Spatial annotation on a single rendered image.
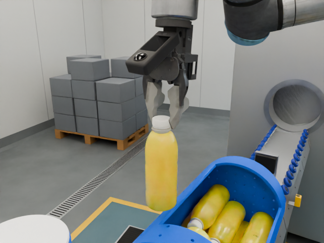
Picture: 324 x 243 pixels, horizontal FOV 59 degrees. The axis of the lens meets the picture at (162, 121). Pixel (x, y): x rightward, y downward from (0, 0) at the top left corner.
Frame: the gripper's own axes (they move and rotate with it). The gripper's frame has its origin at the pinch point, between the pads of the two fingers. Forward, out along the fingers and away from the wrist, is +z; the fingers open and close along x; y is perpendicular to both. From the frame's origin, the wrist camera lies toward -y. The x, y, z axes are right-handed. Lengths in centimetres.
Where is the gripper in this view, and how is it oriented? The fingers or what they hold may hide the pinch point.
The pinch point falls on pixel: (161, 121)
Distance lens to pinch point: 59.3
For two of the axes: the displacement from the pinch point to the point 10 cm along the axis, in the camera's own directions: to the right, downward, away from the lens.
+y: 5.4, -1.9, 8.2
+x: -8.4, -1.9, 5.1
